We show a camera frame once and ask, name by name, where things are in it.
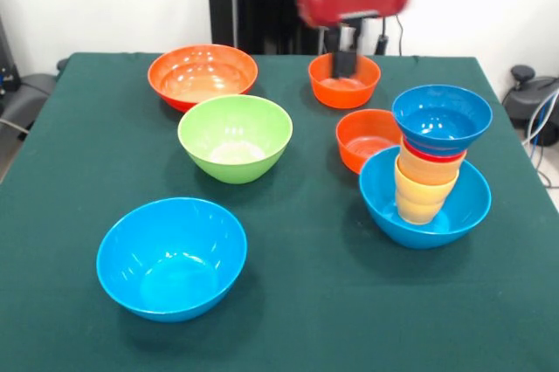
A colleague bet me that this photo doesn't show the orange bowl with ringed bottom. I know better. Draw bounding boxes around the orange bowl with ringed bottom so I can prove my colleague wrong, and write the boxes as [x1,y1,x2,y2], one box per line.
[335,108,405,176]

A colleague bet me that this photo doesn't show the small dark blue bowl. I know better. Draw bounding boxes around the small dark blue bowl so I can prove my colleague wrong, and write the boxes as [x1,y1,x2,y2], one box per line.
[391,85,494,158]

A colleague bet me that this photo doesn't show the red cup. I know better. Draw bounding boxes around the red cup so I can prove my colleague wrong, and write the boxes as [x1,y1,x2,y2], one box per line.
[401,138,467,164]

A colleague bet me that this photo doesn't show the green bowl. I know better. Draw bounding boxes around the green bowl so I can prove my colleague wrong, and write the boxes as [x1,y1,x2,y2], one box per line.
[176,93,294,185]

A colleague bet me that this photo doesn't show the stack of yellow cups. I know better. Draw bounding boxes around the stack of yellow cups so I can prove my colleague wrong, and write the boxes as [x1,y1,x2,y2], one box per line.
[394,157,460,225]

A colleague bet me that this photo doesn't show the small plain orange bowl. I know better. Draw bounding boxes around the small plain orange bowl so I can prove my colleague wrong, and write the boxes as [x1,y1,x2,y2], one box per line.
[307,52,382,110]

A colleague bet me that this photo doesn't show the large orange bowl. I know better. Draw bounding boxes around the large orange bowl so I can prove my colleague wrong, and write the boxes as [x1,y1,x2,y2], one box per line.
[147,43,259,114]

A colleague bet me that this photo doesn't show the large blue bowl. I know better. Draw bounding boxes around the large blue bowl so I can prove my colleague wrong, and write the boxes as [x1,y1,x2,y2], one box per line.
[95,196,249,324]
[358,145,493,251]

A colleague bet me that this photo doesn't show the dark green tablecloth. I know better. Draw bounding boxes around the dark green tablecloth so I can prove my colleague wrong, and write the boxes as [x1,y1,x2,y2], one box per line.
[0,52,559,372]

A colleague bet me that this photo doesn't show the black cable with plug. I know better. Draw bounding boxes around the black cable with plug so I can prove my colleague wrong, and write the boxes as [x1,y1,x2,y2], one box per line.
[376,17,390,57]

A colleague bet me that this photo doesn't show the thin black cable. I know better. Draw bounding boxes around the thin black cable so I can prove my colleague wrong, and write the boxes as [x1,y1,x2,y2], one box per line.
[395,13,406,57]

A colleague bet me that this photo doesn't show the white and blue cables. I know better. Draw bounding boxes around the white and blue cables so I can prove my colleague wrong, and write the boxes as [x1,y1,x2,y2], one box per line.
[521,87,559,189]

